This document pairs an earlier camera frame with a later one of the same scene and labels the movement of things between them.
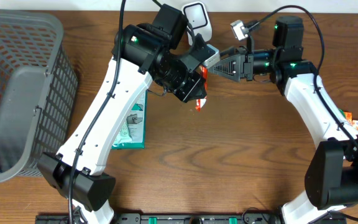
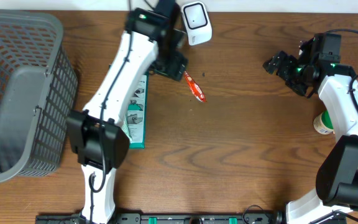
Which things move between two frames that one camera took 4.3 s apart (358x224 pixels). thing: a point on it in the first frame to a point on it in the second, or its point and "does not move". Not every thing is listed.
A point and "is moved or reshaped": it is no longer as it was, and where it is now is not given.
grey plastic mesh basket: (28, 88) does not move
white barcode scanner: (197, 17) does not move
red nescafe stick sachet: (201, 102) is moved or reshaped
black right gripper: (239, 66) to (283, 70)
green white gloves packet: (136, 124) does not move
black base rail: (187, 219) does not move
